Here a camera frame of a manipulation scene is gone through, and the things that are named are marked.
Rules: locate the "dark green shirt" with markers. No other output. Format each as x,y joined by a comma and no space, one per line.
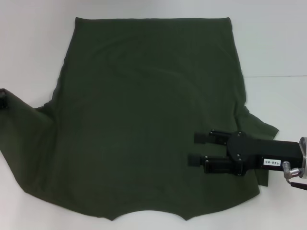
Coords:
144,100

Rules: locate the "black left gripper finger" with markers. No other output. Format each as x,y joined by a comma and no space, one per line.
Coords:
3,99

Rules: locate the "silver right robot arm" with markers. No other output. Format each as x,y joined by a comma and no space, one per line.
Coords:
304,153

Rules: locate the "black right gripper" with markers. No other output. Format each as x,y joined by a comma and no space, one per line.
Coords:
266,153

